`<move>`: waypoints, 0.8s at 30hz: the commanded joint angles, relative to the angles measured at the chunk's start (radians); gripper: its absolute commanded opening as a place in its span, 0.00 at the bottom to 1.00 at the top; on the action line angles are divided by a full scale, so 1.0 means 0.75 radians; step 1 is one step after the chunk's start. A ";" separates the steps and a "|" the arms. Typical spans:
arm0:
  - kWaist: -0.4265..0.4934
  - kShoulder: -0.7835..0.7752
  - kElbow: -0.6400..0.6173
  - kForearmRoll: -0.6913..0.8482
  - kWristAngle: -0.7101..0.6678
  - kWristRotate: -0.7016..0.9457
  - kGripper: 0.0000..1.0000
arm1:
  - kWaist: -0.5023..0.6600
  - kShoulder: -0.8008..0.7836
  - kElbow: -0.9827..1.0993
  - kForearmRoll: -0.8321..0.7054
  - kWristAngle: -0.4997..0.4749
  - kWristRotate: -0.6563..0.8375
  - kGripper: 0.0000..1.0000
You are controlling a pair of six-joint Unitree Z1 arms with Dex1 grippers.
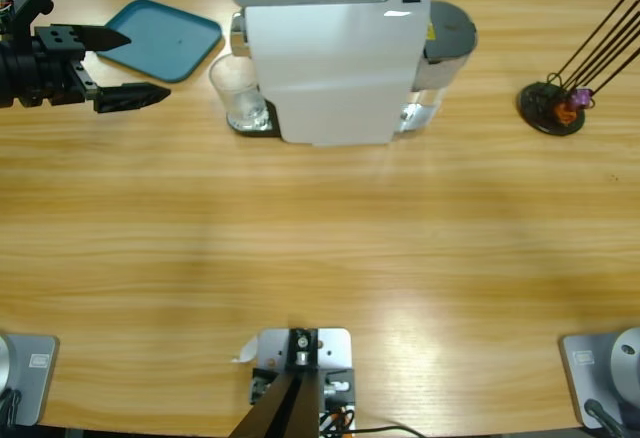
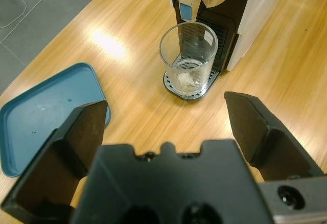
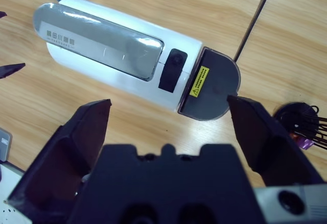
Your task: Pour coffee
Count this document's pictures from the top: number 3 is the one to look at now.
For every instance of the black capsule holder with rods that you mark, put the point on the black capsule holder with rods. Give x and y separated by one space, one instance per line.
288 114

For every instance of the purple coffee capsule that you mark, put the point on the purple coffee capsule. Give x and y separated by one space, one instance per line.
307 143

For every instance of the orange coffee capsule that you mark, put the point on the orange coffee capsule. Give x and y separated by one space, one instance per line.
294 136

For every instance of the white capsule coffee machine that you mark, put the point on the white capsule coffee machine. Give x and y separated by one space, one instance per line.
115 77

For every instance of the grey base plate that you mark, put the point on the grey base plate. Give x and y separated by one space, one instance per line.
5 147

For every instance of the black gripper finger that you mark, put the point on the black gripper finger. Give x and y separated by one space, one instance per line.
10 70
58 157
2 14
278 152

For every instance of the grey coffee machine lid lever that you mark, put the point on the grey coffee machine lid lever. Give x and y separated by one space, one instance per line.
89 37

